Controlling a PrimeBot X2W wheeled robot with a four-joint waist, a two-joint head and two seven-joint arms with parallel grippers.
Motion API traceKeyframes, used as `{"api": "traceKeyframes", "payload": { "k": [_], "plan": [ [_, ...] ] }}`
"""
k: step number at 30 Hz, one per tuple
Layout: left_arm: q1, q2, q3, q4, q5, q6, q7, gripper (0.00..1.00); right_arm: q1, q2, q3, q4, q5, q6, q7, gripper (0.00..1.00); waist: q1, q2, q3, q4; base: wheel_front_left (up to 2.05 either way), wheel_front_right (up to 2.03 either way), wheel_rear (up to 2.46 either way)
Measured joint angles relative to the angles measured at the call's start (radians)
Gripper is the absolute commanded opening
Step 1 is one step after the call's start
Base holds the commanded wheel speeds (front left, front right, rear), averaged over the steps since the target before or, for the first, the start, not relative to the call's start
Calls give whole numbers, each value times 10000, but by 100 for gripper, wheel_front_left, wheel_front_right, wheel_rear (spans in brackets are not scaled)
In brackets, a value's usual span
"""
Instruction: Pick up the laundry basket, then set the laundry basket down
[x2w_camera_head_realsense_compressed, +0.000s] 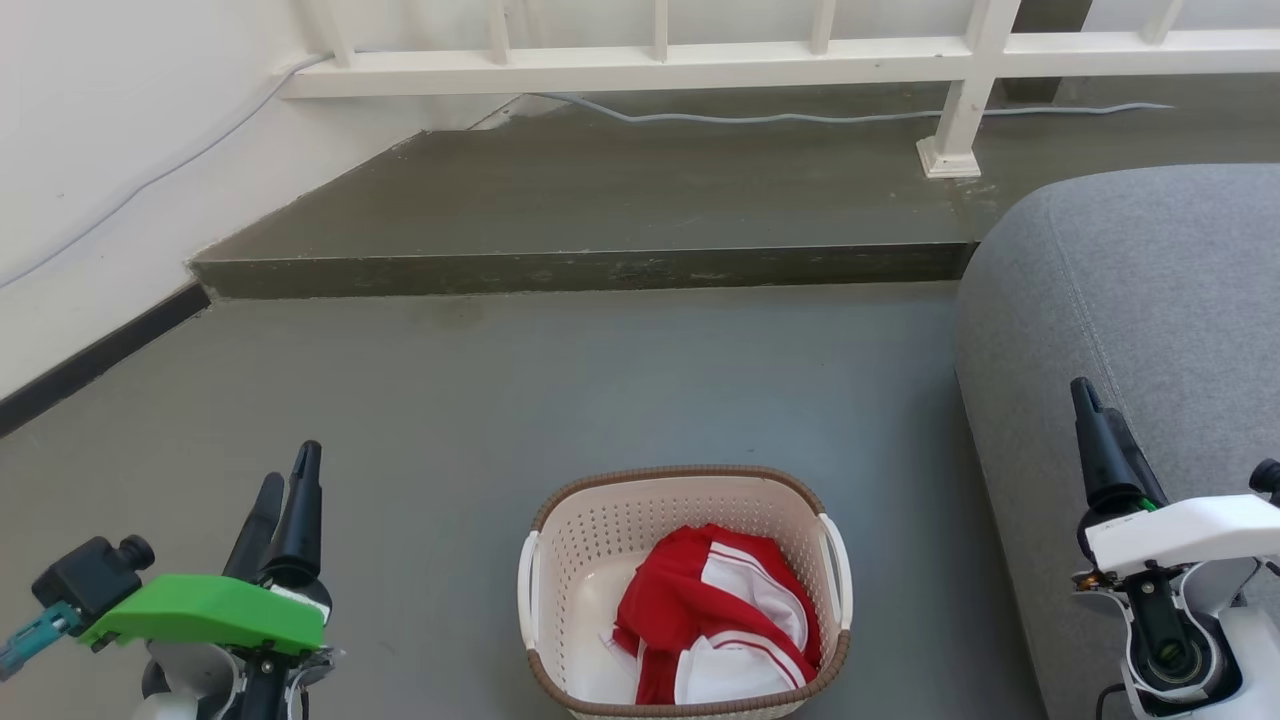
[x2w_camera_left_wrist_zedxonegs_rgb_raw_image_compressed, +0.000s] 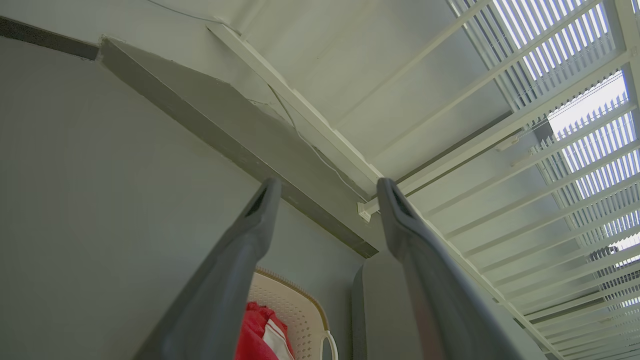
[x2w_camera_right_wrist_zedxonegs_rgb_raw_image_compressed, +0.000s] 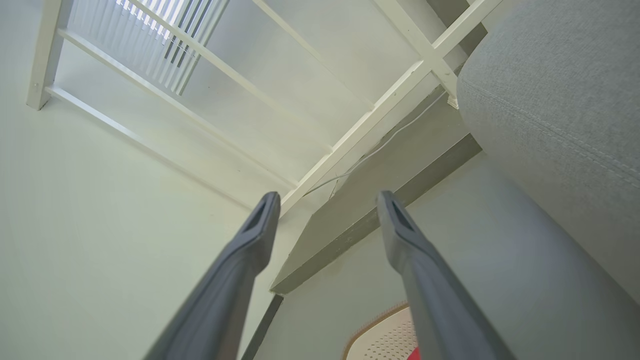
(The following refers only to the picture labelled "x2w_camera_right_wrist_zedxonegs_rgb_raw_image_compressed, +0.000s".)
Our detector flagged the white perforated basket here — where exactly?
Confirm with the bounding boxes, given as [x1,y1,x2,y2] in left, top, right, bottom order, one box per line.
[342,302,420,360]

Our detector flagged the grey baseboard strip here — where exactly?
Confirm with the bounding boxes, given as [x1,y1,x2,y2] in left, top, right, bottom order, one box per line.
[241,294,284,360]

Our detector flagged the white vertical window blinds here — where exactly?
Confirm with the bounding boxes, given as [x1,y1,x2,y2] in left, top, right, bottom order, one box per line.
[67,0,232,97]

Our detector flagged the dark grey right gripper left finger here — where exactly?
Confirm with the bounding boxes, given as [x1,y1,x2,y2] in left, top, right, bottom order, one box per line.
[143,191,281,360]

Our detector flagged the thin white cable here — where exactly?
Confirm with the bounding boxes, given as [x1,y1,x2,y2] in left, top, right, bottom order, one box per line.
[303,90,448,197]

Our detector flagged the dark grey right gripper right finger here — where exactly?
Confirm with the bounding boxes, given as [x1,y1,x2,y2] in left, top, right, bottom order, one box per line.
[376,190,515,360]

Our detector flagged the white wooden ladder shelf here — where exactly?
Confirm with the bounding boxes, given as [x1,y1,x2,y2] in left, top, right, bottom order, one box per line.
[26,0,503,217]

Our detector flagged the grey fabric sofa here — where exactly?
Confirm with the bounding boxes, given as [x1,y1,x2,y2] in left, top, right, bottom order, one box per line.
[456,0,640,306]

